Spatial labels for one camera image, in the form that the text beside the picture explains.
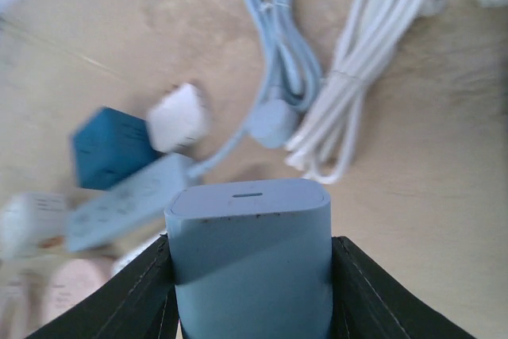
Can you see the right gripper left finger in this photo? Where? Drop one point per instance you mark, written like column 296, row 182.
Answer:
column 138, row 302

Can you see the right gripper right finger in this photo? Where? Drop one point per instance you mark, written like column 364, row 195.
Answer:
column 369, row 303

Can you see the small blue charger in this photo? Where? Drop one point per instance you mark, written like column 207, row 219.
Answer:
column 252, row 259

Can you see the pink round power strip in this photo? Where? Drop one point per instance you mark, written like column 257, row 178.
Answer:
column 28, row 302

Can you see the light blue power strip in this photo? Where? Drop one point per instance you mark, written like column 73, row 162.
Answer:
column 132, row 203

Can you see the white cube socket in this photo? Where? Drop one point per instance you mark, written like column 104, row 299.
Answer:
column 32, row 223

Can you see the dark blue cube socket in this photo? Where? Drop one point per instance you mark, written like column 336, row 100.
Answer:
column 110, row 147

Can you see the white charger block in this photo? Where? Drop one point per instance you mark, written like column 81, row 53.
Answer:
column 178, row 120

